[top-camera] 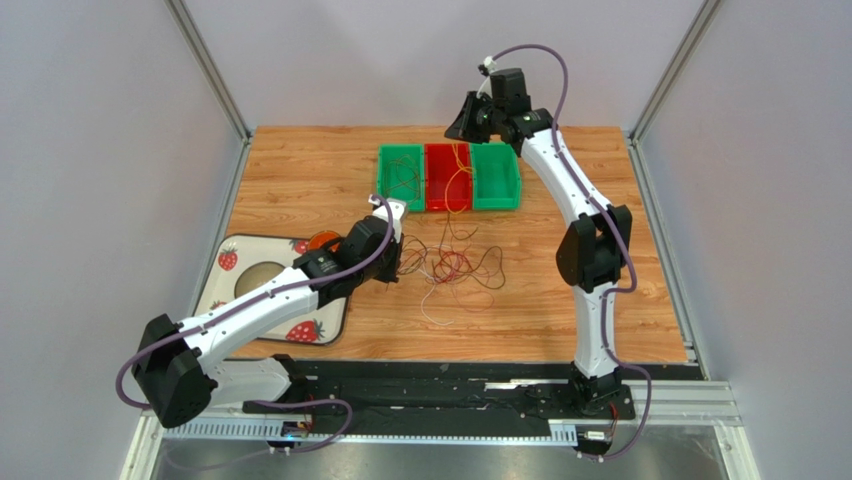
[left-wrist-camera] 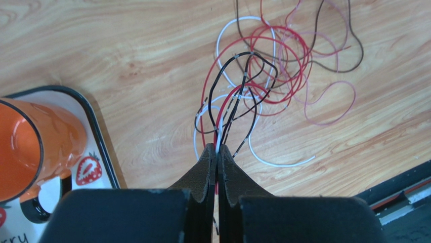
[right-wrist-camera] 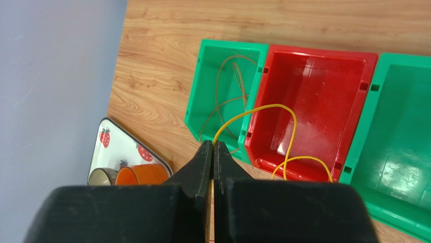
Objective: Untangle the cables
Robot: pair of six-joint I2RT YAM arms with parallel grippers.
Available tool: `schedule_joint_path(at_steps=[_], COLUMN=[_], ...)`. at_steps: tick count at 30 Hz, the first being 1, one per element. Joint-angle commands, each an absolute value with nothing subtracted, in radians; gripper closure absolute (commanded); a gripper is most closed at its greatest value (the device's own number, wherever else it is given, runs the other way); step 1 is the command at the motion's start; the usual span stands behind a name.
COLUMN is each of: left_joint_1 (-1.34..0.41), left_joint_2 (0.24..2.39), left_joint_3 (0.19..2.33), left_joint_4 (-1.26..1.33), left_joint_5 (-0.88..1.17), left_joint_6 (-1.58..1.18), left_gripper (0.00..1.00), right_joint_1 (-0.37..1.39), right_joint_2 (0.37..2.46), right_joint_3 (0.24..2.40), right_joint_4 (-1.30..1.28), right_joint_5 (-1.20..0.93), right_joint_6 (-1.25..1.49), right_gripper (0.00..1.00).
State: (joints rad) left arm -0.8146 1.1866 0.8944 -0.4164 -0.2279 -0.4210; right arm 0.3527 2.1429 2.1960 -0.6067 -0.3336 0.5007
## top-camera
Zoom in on strawberry pattern tray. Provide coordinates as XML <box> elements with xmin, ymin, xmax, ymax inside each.
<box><xmin>194</xmin><ymin>234</ymin><xmax>349</xmax><ymax>345</ymax></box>

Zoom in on left green bin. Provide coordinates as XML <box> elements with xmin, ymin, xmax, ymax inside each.
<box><xmin>375</xmin><ymin>144</ymin><xmax>426</xmax><ymax>213</ymax></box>

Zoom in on orange plastic cup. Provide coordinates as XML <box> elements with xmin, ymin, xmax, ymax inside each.
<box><xmin>307</xmin><ymin>230</ymin><xmax>343</xmax><ymax>252</ymax></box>

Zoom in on wire bundle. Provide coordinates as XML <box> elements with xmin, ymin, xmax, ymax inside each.
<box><xmin>395</xmin><ymin>212</ymin><xmax>507</xmax><ymax>327</ymax></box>

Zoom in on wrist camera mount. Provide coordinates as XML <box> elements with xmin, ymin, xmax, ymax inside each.
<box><xmin>368</xmin><ymin>194</ymin><xmax>409</xmax><ymax>244</ymax></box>
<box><xmin>476</xmin><ymin>56</ymin><xmax>497</xmax><ymax>100</ymax></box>

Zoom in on aluminium frame rail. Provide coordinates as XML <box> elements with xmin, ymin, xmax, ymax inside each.
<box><xmin>160</xmin><ymin>380</ymin><xmax>742</xmax><ymax>448</ymax></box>

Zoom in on yellow wire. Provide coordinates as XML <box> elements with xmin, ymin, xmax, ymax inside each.
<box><xmin>442</xmin><ymin>140</ymin><xmax>475</xmax><ymax>216</ymax></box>

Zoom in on right green bin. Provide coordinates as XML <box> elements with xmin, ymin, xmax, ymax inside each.
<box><xmin>470</xmin><ymin>143</ymin><xmax>522</xmax><ymax>211</ymax></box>

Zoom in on green bin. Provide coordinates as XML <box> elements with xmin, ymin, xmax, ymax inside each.
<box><xmin>470</xmin><ymin>143</ymin><xmax>522</xmax><ymax>211</ymax></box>
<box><xmin>375</xmin><ymin>144</ymin><xmax>426</xmax><ymax>213</ymax></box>

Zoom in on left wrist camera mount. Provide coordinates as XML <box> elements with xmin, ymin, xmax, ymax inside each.
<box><xmin>368</xmin><ymin>194</ymin><xmax>409</xmax><ymax>244</ymax></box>

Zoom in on grey bowl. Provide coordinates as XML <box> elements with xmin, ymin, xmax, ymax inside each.
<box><xmin>234</xmin><ymin>261</ymin><xmax>285</xmax><ymax>298</ymax></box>

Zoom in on red bin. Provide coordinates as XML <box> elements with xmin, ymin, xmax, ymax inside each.
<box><xmin>424</xmin><ymin>143</ymin><xmax>473</xmax><ymax>213</ymax></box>

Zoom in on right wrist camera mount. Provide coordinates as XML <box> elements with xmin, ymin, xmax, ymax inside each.
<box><xmin>476</xmin><ymin>56</ymin><xmax>497</xmax><ymax>100</ymax></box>

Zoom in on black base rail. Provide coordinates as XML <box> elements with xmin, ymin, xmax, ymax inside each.
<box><xmin>179</xmin><ymin>357</ymin><xmax>704</xmax><ymax>444</ymax></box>

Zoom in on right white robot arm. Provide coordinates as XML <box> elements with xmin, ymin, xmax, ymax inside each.
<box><xmin>445</xmin><ymin>68</ymin><xmax>632</xmax><ymax>414</ymax></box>

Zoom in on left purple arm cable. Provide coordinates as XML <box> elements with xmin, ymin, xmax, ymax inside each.
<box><xmin>115</xmin><ymin>194</ymin><xmax>404</xmax><ymax>455</ymax></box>

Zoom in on brown wire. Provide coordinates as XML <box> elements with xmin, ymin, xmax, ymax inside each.
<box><xmin>384</xmin><ymin>156</ymin><xmax>424</xmax><ymax>204</ymax></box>

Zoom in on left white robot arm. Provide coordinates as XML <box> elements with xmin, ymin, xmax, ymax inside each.
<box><xmin>120</xmin><ymin>211</ymin><xmax>403</xmax><ymax>428</ymax></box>

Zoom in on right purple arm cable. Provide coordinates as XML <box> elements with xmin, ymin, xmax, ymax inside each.
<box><xmin>477</xmin><ymin>43</ymin><xmax>655</xmax><ymax>462</ymax></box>

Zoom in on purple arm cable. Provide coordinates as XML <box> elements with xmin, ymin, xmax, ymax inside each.
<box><xmin>477</xmin><ymin>43</ymin><xmax>655</xmax><ymax>462</ymax></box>
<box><xmin>115</xmin><ymin>194</ymin><xmax>404</xmax><ymax>455</ymax></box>

